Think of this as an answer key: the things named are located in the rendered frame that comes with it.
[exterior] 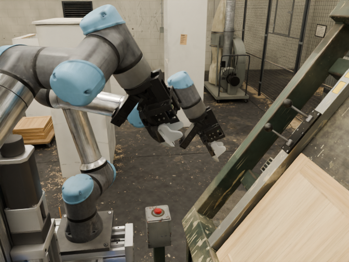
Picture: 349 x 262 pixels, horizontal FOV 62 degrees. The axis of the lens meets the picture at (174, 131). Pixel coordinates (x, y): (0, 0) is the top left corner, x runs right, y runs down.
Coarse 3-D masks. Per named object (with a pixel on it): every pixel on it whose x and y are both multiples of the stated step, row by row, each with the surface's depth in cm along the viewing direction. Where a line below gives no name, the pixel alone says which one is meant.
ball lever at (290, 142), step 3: (267, 123) 117; (270, 123) 117; (264, 126) 117; (267, 126) 116; (270, 126) 116; (264, 129) 118; (267, 129) 116; (270, 129) 116; (273, 132) 117; (276, 132) 117; (279, 135) 117; (282, 138) 117; (285, 138) 116; (288, 141) 116; (291, 141) 115; (288, 144) 116
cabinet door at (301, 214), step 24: (288, 168) 115; (312, 168) 105; (288, 192) 110; (312, 192) 101; (336, 192) 93; (264, 216) 114; (288, 216) 104; (312, 216) 96; (336, 216) 89; (240, 240) 118; (264, 240) 108; (288, 240) 100; (312, 240) 92; (336, 240) 86
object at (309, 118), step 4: (284, 100) 115; (288, 100) 114; (284, 104) 114; (288, 104) 113; (292, 108) 115; (296, 108) 114; (300, 112) 114; (304, 116) 114; (308, 116) 113; (312, 116) 112; (308, 120) 113
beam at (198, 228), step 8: (192, 208) 154; (192, 216) 151; (200, 216) 148; (184, 224) 153; (192, 224) 147; (200, 224) 142; (208, 224) 146; (192, 232) 144; (200, 232) 138; (208, 232) 139; (192, 240) 141; (200, 240) 135; (192, 248) 137; (200, 248) 132; (208, 248) 128; (192, 256) 135; (200, 256) 130; (208, 256) 125; (216, 256) 125
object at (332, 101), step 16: (336, 96) 109; (320, 112) 112; (320, 128) 113; (304, 144) 115; (288, 160) 117; (272, 176) 118; (256, 192) 121; (240, 208) 124; (224, 224) 128; (208, 240) 132; (224, 240) 128
